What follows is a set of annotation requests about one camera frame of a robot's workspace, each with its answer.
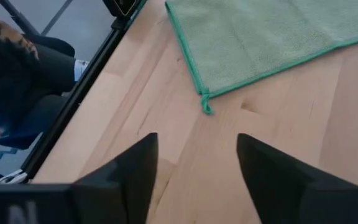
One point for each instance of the black metal table frame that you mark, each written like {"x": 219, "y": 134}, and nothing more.
{"x": 73, "y": 99}

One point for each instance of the black chair leg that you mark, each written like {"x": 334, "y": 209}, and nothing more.
{"x": 17, "y": 17}

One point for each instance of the person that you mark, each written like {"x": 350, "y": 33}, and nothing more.
{"x": 11, "y": 77}

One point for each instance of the pale green towel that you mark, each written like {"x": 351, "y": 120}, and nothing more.
{"x": 259, "y": 40}

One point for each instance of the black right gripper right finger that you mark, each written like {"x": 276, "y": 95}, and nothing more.
{"x": 275, "y": 186}

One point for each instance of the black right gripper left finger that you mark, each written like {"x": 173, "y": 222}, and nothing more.
{"x": 120, "y": 186}

